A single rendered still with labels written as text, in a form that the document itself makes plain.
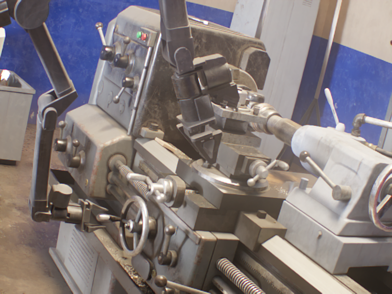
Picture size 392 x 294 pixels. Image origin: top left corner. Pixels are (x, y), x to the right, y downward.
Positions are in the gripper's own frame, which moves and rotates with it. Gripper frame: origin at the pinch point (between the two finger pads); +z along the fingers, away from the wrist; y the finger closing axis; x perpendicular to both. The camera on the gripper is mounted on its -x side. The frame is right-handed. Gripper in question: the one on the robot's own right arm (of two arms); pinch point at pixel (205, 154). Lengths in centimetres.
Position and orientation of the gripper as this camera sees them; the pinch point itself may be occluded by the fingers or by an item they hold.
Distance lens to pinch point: 165.2
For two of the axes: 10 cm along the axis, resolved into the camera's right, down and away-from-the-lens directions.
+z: 2.5, 9.0, 3.5
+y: -2.8, -2.8, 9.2
